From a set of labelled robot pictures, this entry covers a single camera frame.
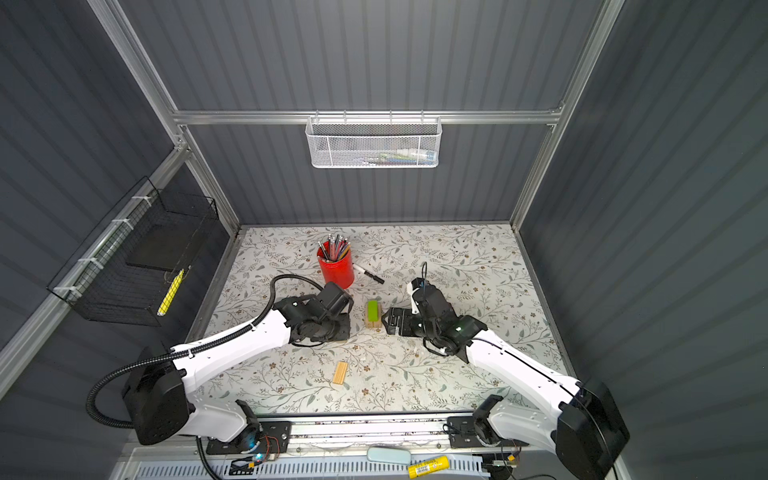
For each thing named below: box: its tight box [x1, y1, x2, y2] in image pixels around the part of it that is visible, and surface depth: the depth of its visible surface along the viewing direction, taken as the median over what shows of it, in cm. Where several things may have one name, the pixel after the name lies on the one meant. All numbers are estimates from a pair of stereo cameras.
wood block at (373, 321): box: [365, 314, 383, 329], surface depth 93 cm
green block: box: [367, 300, 379, 322], surface depth 93 cm
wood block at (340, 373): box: [333, 361, 349, 385], surface depth 84 cm
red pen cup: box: [317, 241, 354, 289], surface depth 98 cm
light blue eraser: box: [366, 447, 412, 465], surface depth 71 cm
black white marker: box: [352, 263, 385, 284], surface depth 107 cm
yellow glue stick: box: [408, 455, 451, 479], surface depth 69 cm
